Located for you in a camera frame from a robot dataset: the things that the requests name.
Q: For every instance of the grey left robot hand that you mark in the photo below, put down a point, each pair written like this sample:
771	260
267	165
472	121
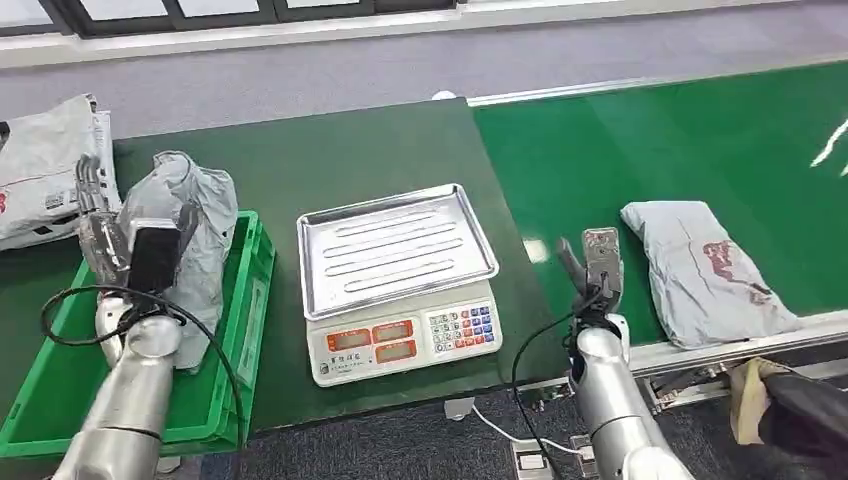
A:
102	245

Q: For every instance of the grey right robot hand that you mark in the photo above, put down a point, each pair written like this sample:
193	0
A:
599	262

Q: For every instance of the grey plastic parcel bag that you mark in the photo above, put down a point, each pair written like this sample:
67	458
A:
199	218

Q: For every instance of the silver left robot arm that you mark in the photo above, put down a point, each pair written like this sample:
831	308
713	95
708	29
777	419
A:
129	397

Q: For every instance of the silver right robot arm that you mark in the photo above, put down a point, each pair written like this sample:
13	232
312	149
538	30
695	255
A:
609	397

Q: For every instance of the white poly mailer parcel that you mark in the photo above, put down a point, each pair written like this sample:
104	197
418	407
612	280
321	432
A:
111	152
40	159

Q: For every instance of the grey parcel bag red print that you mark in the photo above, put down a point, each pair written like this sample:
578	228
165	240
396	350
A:
702	278

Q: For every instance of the green belt conveyor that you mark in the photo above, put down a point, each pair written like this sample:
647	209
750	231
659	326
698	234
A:
662	152

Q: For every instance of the green plastic crate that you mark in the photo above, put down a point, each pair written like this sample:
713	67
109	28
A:
60	391

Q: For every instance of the beige cloth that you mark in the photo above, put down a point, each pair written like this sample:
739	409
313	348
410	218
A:
745	397

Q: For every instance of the white table foot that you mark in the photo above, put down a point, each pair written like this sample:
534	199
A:
458	409
167	465

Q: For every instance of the electronic scale with steel tray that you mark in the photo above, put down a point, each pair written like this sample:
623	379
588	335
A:
397	291

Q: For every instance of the floor power socket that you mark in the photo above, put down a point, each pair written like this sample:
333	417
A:
530	460

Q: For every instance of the black fabric object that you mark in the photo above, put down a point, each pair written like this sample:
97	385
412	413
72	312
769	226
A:
808	417

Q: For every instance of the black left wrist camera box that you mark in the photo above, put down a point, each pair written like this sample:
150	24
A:
154	258

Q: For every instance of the black window frame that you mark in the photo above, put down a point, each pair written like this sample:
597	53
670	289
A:
199	20

